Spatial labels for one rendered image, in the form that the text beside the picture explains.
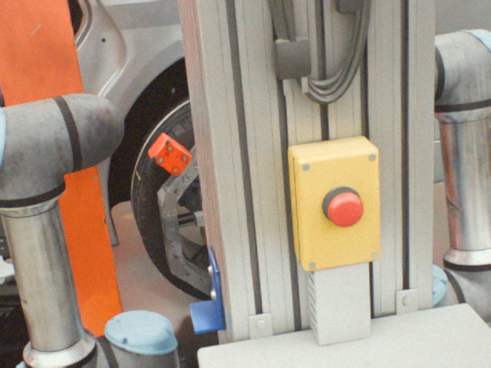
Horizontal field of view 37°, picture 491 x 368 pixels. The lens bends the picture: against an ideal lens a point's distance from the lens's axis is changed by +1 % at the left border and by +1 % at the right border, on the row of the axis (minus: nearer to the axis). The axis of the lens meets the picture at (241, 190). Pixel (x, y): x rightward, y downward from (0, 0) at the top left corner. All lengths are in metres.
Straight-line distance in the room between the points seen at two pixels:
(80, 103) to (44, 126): 0.07
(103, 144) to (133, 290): 2.51
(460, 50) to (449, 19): 1.11
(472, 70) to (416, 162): 0.50
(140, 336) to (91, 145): 0.35
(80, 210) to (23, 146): 0.62
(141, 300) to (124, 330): 2.20
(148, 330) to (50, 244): 0.25
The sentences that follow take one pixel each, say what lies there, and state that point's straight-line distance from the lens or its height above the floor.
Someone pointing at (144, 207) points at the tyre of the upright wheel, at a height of 0.92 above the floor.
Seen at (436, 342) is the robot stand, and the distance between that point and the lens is 0.89.
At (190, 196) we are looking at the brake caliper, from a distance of 2.35.
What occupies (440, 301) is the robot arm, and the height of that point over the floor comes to 1.02.
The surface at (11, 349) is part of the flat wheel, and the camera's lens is 2.42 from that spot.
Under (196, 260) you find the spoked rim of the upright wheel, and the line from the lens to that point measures 2.23.
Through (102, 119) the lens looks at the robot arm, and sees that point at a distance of 1.11.
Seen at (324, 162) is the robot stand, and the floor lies 1.46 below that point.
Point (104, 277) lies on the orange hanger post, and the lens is 1.75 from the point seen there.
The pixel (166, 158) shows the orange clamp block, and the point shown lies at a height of 1.08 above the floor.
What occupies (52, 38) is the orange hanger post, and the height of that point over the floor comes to 1.47.
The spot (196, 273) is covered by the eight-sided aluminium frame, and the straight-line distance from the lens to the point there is 2.13.
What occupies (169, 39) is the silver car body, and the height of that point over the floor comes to 1.35.
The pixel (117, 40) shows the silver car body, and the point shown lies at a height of 1.36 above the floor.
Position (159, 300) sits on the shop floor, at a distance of 3.47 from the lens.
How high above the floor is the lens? 1.73
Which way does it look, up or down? 22 degrees down
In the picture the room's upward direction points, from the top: 6 degrees counter-clockwise
